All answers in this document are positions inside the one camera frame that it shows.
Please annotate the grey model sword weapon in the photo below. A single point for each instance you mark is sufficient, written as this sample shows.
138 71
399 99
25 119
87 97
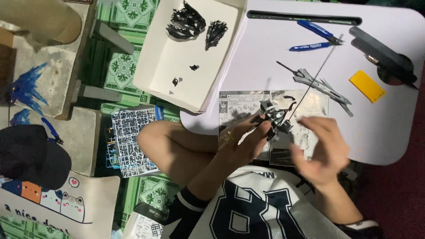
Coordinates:
320 84

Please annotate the large blue translucent wing part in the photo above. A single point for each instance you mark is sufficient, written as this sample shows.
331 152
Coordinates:
28 88

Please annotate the stack of plastic part runners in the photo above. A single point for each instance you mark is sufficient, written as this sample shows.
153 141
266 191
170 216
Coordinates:
132 142

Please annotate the large black wing part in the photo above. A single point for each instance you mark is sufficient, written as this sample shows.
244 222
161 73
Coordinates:
187 21

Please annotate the person's left hand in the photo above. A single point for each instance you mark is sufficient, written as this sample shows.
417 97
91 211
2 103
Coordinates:
244 146

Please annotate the thin black model rod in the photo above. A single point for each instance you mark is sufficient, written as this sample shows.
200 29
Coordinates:
315 78

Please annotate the grey concrete low bench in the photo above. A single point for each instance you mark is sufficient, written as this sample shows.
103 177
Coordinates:
56 83

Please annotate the cat print tote bag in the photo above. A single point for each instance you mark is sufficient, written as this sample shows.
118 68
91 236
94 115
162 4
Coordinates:
49 209

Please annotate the yellow sanding block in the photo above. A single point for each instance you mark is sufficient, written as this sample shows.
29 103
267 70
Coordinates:
367 85

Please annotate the person's bare leg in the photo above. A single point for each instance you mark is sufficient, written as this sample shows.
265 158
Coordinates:
176 149

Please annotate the small blue translucent wing part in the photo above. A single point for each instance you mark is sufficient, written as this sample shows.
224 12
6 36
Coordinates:
20 116

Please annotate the white cardboard box lid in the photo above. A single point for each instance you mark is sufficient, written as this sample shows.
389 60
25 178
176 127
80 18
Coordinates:
176 63

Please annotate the black grey model robot figure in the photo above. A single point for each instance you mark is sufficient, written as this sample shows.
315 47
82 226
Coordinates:
277 119

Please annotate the tiny black grey model part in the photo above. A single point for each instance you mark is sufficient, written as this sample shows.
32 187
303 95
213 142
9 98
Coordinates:
175 81

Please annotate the person's white numbered jersey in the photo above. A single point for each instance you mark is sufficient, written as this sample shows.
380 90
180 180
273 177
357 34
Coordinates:
259 209

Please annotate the small black wing part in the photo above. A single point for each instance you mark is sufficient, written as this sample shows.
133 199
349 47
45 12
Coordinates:
215 33

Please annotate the person's right hand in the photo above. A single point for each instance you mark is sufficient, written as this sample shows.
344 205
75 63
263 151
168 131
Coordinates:
327 159

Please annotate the printed instruction sheet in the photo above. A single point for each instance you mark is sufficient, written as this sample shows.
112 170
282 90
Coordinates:
239 106

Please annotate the beige rolled object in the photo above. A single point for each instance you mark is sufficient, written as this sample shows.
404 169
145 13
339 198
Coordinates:
39 20

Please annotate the person's right fingers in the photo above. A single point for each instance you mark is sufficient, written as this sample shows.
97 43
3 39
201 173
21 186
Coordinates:
313 132

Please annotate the model kit manual booklet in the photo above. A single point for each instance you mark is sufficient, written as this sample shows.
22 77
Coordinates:
146 222

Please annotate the black cap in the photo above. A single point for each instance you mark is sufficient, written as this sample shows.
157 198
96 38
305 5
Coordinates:
31 156

